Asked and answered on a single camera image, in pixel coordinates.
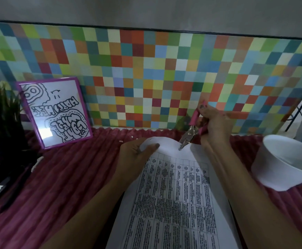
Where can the green potted plant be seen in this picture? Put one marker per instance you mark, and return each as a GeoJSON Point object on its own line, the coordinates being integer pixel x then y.
{"type": "Point", "coordinates": [3, 121]}

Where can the black folding chair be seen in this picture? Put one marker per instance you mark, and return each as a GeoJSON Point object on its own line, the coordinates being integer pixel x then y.
{"type": "Point", "coordinates": [296, 114]}

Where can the person's left thumb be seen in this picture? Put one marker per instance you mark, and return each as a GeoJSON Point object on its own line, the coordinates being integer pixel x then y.
{"type": "Point", "coordinates": [148, 149]}

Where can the person's left forearm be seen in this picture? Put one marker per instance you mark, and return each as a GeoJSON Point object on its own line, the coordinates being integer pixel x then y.
{"type": "Point", "coordinates": [88, 212]}

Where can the pink ribbed fleece blanket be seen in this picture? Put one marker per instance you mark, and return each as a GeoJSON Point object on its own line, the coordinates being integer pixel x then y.
{"type": "Point", "coordinates": [55, 186]}

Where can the printed paper sheet with table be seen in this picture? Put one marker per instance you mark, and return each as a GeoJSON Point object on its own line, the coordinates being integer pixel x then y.
{"type": "Point", "coordinates": [174, 202]}

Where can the person's right fingers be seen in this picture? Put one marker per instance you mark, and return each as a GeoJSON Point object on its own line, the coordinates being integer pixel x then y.
{"type": "Point", "coordinates": [205, 114]}

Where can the person's right hand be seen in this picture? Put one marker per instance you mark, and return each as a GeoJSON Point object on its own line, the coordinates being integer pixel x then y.
{"type": "Point", "coordinates": [213, 124]}

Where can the white paper bowl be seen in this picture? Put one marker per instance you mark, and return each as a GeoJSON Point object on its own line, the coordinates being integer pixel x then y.
{"type": "Point", "coordinates": [286, 163]}

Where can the person's right forearm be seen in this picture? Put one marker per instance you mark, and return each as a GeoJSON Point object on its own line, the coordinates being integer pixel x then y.
{"type": "Point", "coordinates": [249, 199]}

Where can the colourful checkered board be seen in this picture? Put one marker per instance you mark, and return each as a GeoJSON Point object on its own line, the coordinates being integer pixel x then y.
{"type": "Point", "coordinates": [151, 77]}

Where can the person's left hand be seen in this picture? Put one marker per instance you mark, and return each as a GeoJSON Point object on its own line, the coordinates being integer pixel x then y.
{"type": "Point", "coordinates": [130, 158]}

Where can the purple framed drawing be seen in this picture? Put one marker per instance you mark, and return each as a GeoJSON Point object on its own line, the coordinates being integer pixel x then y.
{"type": "Point", "coordinates": [55, 112]}

